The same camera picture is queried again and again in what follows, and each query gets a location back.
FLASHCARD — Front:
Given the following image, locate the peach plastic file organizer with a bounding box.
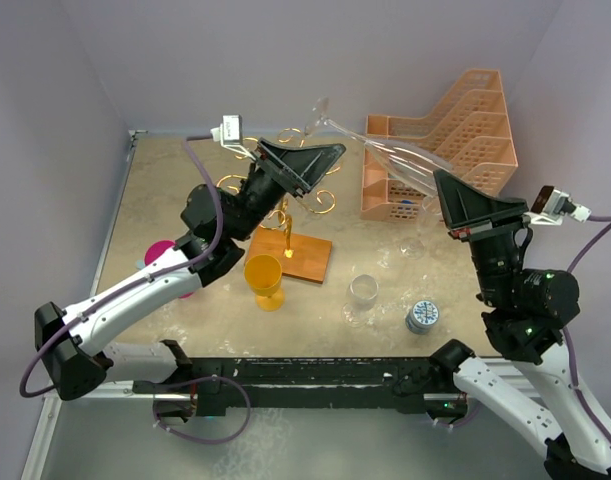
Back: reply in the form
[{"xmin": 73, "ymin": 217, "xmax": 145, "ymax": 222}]
[{"xmin": 360, "ymin": 69, "xmax": 518, "ymax": 222}]

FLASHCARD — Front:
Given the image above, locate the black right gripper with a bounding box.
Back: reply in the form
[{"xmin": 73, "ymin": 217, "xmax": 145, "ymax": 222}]
[{"xmin": 429, "ymin": 167, "xmax": 526, "ymax": 305}]

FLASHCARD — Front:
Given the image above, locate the yellow plastic goblet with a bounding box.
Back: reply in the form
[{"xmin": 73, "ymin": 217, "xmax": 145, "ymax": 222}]
[{"xmin": 244, "ymin": 254, "xmax": 285, "ymax": 312}]

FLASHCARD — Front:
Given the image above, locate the blue white patterned tin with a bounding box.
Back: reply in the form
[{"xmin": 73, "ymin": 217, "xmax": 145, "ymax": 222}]
[{"xmin": 405, "ymin": 300, "xmax": 440, "ymax": 335}]

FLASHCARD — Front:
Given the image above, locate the gold wine glass rack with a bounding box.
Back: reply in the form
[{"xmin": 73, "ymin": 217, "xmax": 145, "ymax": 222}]
[{"xmin": 244, "ymin": 127, "xmax": 337, "ymax": 285}]

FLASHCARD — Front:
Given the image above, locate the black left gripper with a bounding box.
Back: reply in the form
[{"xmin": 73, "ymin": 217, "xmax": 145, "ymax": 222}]
[{"xmin": 229, "ymin": 139, "xmax": 344, "ymax": 242}]

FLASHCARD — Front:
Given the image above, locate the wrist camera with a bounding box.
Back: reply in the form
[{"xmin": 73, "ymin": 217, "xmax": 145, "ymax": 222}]
[
  {"xmin": 210, "ymin": 114, "xmax": 254, "ymax": 160},
  {"xmin": 527, "ymin": 185, "xmax": 591, "ymax": 226}
]

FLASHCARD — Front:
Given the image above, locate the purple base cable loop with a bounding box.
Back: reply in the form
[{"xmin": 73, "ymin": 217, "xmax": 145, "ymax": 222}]
[{"xmin": 153, "ymin": 374, "xmax": 253, "ymax": 444}]

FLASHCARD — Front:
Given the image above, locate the black base frame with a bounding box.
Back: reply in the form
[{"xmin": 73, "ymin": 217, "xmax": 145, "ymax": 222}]
[{"xmin": 133, "ymin": 357, "xmax": 470, "ymax": 420}]

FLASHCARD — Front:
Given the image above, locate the pink plastic goblet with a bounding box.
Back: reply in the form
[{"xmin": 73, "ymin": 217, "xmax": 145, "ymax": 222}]
[{"xmin": 142, "ymin": 240, "xmax": 201, "ymax": 303}]

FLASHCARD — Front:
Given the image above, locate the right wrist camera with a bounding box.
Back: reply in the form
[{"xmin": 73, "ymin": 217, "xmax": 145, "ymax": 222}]
[{"xmin": 527, "ymin": 185, "xmax": 591, "ymax": 226}]

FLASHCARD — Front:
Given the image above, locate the clear wine glass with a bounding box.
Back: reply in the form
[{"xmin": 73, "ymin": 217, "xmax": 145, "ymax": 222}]
[
  {"xmin": 341, "ymin": 274, "xmax": 379, "ymax": 327},
  {"xmin": 304, "ymin": 97, "xmax": 452, "ymax": 197}
]

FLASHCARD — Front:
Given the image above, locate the clear wine glass front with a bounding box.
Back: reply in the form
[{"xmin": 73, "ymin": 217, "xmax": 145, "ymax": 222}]
[{"xmin": 341, "ymin": 274, "xmax": 379, "ymax": 327}]

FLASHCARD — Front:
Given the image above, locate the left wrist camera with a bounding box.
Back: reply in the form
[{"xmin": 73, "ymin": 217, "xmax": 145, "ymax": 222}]
[{"xmin": 210, "ymin": 114, "xmax": 254, "ymax": 160}]

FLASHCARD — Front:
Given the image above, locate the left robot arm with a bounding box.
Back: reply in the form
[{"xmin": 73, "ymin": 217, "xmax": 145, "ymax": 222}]
[{"xmin": 33, "ymin": 139, "xmax": 346, "ymax": 401}]

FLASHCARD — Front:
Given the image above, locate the clear champagne flute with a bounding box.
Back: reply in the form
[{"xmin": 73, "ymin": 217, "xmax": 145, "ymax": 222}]
[{"xmin": 399, "ymin": 196, "xmax": 443, "ymax": 259}]

